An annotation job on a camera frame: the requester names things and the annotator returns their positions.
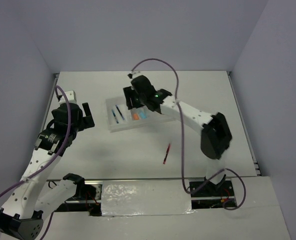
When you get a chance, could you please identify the red pen refill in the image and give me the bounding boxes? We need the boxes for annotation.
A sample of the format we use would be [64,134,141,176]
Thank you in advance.
[162,142,172,165]

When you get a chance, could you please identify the white three-compartment tray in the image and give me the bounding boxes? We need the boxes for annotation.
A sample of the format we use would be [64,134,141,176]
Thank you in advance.
[105,96,175,133]

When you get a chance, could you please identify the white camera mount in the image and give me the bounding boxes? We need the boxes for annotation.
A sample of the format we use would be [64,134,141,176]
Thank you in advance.
[58,90,77,105]
[127,71,141,79]

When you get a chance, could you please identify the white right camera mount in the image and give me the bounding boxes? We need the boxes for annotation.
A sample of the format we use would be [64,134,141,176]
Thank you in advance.
[127,71,141,79]

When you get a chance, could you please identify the orange capped highlighter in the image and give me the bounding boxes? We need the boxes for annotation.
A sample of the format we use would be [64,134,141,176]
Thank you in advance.
[132,113,140,121]

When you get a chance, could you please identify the dark blue pen refill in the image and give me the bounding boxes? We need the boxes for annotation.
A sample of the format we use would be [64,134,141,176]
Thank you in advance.
[115,104,125,121]

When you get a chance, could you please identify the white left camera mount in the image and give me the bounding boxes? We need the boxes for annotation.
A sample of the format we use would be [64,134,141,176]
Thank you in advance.
[58,90,77,105]

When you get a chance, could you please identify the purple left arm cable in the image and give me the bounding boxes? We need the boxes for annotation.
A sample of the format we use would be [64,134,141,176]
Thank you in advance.
[0,85,73,240]

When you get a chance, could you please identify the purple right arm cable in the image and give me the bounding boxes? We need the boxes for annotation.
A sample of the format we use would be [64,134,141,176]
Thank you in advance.
[131,58,248,210]

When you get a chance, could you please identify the silver foil tape sheet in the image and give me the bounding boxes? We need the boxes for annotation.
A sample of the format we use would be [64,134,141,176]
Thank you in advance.
[101,180,194,217]

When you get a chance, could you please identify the aluminium table edge rail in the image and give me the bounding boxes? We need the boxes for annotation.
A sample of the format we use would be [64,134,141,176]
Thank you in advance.
[226,71,263,177]

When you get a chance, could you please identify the aluminium left table rail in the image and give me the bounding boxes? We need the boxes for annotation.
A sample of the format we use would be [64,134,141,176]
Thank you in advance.
[40,73,60,131]

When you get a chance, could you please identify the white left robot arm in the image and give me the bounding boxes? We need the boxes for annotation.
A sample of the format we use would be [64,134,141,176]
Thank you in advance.
[0,103,95,240]

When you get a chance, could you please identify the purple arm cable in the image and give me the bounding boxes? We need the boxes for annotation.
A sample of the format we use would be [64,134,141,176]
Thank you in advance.
[0,85,73,240]
[131,58,248,210]

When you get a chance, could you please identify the blue highlighter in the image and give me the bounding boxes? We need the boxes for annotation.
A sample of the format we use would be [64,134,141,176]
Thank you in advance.
[138,111,148,119]

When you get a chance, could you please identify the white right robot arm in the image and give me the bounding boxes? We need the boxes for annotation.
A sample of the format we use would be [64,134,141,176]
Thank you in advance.
[123,73,232,196]

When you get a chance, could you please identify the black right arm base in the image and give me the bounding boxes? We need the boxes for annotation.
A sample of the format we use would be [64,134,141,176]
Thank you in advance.
[189,178,235,198]

